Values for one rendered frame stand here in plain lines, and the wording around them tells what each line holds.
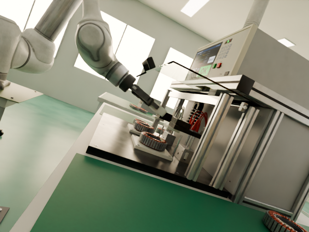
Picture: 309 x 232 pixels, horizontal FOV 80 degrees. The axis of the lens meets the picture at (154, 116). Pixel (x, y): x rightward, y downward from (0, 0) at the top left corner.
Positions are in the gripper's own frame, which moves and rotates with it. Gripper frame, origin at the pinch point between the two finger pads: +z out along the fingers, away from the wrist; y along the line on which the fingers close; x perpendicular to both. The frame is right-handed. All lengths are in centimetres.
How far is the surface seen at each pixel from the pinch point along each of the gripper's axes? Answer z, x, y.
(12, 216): -21, 102, 35
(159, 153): 7.9, 12.6, -13.7
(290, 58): 21, -45, -16
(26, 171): -41, 105, 83
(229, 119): 22.5, -15.5, -8.2
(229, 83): 7.4, -19.1, -23.9
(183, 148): 15.7, 5.5, -8.1
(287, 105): 25.3, -25.8, -26.4
